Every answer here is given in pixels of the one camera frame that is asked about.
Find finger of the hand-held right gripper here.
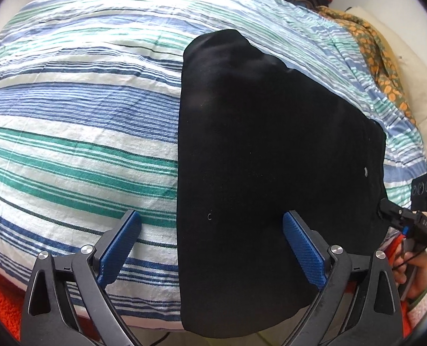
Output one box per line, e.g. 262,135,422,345
377,198,415,230

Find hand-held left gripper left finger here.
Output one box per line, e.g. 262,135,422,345
20,210,142,346

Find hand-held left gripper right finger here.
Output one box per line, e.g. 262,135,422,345
283,210,404,346

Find black pants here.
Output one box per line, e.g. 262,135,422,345
175,29,387,339

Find person's right forearm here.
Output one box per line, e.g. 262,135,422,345
406,276,427,336

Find person's right hand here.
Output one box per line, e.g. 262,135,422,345
397,249,427,303

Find cream pillow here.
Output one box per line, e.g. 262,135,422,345
347,5,427,174

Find orange shaggy rug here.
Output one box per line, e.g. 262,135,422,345
0,259,32,336

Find striped bed sheet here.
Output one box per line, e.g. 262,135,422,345
0,0,427,332

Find orange floral blanket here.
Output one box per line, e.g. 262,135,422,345
316,5,419,125

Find black cable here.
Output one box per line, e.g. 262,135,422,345
141,333,180,346

